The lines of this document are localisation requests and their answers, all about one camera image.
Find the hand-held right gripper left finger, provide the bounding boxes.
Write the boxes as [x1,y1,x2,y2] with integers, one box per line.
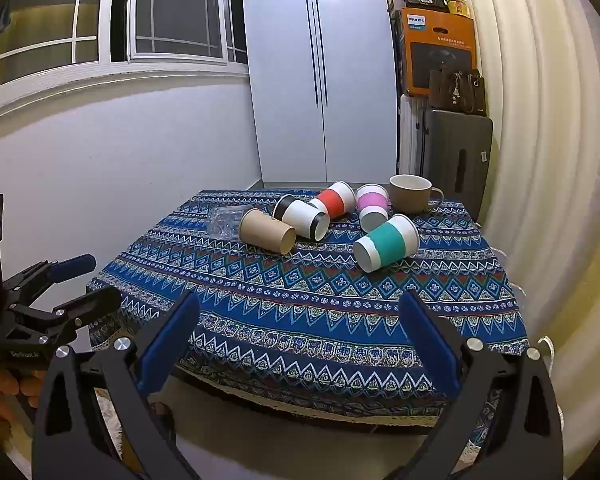
[31,290,203,480]

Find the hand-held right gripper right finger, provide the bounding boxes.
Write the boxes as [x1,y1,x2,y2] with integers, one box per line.
[380,290,566,480]

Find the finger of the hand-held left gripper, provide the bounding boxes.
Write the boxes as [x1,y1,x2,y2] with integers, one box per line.
[10,287,123,347]
[2,254,97,306]

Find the teal sleeve paper cup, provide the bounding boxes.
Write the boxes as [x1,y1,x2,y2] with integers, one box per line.
[353,214,421,274]

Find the clear plastic cup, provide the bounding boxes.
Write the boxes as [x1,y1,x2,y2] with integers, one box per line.
[207,205,246,241]

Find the brown paper cup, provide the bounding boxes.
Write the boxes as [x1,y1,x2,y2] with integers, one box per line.
[238,207,297,253]

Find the pink sleeve paper cup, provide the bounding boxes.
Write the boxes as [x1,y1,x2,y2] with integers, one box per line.
[355,183,391,233]

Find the red sleeve paper cup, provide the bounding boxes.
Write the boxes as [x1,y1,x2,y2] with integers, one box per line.
[307,180,357,220]

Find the black and white paper cup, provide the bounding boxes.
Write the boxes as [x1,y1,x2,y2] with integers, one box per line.
[272,194,330,241]

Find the person's left hand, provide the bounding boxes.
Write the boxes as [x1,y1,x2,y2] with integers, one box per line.
[0,367,46,433]

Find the blue patterned tablecloth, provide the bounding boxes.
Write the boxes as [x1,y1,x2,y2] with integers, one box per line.
[85,189,531,453]

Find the beige ceramic mug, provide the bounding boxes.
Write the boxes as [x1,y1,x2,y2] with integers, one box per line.
[389,174,446,215]

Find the grey suitcase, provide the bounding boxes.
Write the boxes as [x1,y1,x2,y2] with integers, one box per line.
[422,107,495,221]

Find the white ribbed radiator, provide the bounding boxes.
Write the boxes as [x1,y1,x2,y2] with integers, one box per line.
[397,94,431,181]

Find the cream curtain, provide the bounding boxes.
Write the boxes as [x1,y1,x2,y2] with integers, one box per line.
[440,0,600,480]

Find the brown handbag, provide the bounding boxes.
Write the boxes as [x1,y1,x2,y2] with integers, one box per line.
[428,67,487,117]

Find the white wardrobe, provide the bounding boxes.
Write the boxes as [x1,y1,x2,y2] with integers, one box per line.
[240,0,401,187]

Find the orange cardboard box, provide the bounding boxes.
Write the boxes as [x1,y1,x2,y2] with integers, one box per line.
[391,7,478,98]

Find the white frame window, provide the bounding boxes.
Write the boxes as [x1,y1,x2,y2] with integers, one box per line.
[0,0,248,96]

